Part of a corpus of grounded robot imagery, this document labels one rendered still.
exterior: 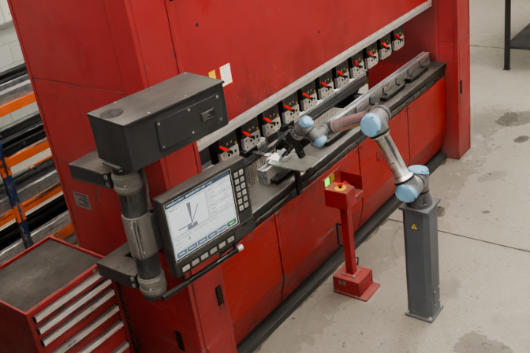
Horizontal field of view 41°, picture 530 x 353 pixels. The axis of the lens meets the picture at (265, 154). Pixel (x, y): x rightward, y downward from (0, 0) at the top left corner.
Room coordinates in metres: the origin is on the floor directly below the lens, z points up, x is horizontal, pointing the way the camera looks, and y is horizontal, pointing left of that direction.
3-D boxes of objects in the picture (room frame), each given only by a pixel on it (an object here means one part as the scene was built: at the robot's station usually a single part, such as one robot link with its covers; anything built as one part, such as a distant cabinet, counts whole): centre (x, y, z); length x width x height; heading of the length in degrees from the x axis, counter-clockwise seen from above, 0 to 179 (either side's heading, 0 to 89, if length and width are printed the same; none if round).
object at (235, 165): (2.58, 0.29, 1.42); 0.45 x 0.12 x 0.36; 132
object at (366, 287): (3.80, -0.47, 0.06); 0.25 x 0.20 x 0.12; 50
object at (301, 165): (3.80, -0.17, 1.00); 0.26 x 0.18 x 0.01; 49
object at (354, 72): (4.63, -0.69, 1.26); 0.15 x 0.09 x 0.17; 139
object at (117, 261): (2.73, 0.59, 1.17); 0.40 x 0.24 x 0.07; 139
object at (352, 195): (3.82, -0.45, 0.75); 0.20 x 0.16 x 0.18; 140
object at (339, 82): (4.48, -0.56, 1.26); 0.15 x 0.09 x 0.17; 139
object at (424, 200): (3.48, -0.83, 0.82); 0.15 x 0.15 x 0.10
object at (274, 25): (4.39, -0.48, 1.74); 3.00 x 0.08 x 0.80; 139
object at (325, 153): (4.36, -0.51, 0.85); 3.00 x 0.21 x 0.04; 139
